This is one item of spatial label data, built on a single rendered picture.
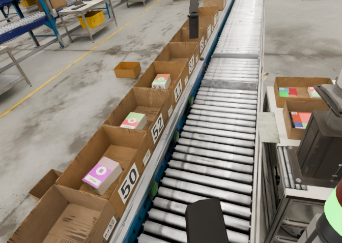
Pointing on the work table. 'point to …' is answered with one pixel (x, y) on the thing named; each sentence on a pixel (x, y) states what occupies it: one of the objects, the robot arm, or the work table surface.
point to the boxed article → (313, 93)
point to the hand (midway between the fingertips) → (193, 26)
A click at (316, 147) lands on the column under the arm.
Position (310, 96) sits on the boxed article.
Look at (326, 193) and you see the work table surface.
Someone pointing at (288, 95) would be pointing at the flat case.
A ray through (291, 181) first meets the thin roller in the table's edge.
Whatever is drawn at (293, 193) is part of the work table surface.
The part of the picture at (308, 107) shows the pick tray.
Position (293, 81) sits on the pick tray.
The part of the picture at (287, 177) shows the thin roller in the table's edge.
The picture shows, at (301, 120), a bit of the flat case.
